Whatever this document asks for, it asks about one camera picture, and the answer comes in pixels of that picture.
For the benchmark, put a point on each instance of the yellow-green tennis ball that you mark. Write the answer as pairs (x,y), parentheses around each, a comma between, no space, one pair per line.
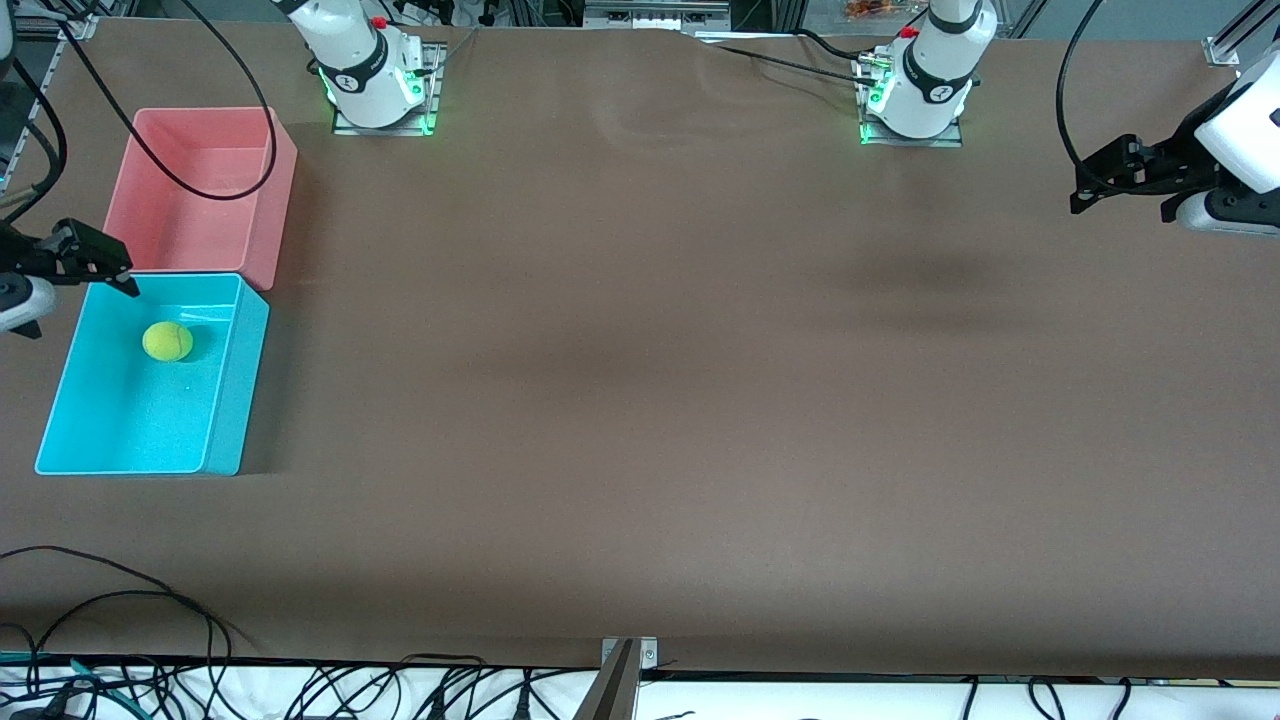
(167,341)

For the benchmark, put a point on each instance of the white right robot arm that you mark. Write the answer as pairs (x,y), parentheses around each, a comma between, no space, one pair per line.
(360,60)

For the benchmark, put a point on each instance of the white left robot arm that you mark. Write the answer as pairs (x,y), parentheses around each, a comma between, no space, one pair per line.
(935,80)

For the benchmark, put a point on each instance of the pink plastic bin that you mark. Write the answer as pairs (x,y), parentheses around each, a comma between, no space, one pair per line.
(200,230)

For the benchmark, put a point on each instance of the blue plastic bin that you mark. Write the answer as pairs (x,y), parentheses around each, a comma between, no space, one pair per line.
(140,420)

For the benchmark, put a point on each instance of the silver aluminium extrusion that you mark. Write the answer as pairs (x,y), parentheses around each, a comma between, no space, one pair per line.
(49,80)

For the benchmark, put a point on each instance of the orange item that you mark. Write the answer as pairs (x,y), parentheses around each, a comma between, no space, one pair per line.
(870,9)

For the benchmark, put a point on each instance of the aluminium frame profile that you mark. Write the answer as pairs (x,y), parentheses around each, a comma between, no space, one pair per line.
(1225,48)

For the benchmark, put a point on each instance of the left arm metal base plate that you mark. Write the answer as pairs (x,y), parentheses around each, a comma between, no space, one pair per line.
(950,141)

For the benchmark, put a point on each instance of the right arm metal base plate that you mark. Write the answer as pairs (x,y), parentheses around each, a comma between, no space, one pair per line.
(437,100)

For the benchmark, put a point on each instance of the aluminium rail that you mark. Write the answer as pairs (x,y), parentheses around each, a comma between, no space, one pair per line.
(655,15)

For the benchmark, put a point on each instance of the small metal bracket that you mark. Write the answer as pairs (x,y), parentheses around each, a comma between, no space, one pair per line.
(648,652)

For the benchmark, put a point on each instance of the aluminium camera pole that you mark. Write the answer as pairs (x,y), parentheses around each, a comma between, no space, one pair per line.
(612,695)

